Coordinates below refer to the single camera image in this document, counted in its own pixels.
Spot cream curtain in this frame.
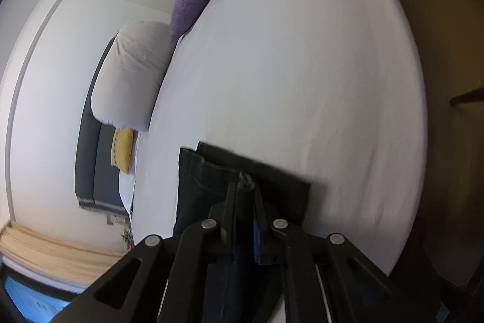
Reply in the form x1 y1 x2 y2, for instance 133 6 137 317
1 221 125 285

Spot bed with white sheet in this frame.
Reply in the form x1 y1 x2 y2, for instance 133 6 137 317
128 0 430 323

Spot dark grey headboard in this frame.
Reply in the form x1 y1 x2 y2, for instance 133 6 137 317
75 41 127 217

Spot rolled white duvet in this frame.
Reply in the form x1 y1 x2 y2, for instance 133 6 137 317
91 21 175 132

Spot yellow cushion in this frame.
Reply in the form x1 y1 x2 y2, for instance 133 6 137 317
111 128 135 174

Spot black denim pants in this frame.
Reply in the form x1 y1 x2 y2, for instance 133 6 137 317
173 143 310 322

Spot white pillow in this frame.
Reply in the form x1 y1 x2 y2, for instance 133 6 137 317
118 171 135 218

